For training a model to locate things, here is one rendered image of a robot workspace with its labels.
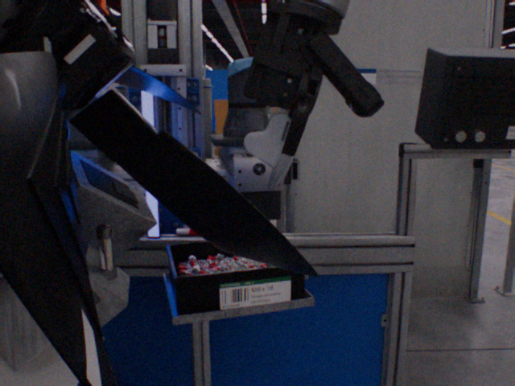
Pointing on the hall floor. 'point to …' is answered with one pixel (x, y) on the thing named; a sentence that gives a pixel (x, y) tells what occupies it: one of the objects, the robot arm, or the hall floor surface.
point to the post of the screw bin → (200, 354)
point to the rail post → (397, 328)
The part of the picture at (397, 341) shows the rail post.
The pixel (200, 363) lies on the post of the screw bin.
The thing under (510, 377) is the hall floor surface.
